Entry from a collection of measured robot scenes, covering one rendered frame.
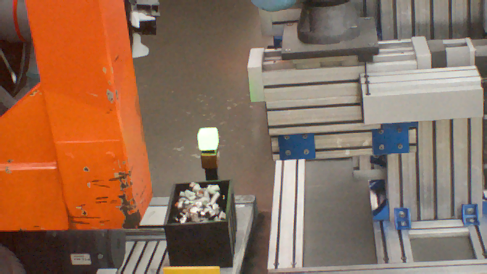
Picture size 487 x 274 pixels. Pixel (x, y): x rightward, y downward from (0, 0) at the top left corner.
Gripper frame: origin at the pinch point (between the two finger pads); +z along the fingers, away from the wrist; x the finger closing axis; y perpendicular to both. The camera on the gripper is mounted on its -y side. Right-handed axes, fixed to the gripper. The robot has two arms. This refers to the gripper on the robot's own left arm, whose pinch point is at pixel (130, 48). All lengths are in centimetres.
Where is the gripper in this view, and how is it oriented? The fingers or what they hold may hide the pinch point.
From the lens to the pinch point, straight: 239.2
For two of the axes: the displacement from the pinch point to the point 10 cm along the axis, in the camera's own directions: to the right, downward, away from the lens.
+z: 1.0, 8.0, -6.0
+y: 9.7, 0.5, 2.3
